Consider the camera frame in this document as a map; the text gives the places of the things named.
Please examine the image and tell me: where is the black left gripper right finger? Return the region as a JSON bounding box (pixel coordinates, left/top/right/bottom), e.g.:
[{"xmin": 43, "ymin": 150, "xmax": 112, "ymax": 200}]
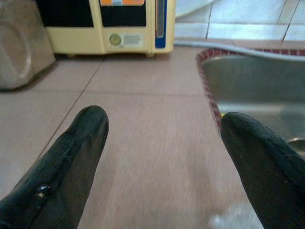
[{"xmin": 220, "ymin": 111, "xmax": 305, "ymax": 229}]

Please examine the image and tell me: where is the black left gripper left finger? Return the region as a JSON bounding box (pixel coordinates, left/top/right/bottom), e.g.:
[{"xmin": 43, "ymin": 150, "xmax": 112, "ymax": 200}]
[{"xmin": 0, "ymin": 105, "xmax": 110, "ymax": 229}]

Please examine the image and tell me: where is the stainless steel sink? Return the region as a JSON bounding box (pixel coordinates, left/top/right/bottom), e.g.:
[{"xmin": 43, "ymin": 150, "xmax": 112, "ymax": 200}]
[{"xmin": 195, "ymin": 47, "xmax": 305, "ymax": 158}]

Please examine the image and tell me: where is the jar of brown powder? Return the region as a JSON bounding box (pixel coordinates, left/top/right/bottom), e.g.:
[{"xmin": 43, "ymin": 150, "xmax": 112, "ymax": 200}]
[{"xmin": 0, "ymin": 0, "xmax": 57, "ymax": 91}]

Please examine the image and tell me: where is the cream water ioniser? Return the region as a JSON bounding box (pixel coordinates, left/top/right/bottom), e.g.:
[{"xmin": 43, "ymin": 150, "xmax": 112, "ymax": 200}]
[{"xmin": 35, "ymin": 0, "xmax": 176, "ymax": 57}]

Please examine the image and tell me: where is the grey corrugated hose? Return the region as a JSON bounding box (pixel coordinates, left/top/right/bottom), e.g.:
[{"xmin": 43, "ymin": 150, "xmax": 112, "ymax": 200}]
[{"xmin": 173, "ymin": 40, "xmax": 305, "ymax": 63}]

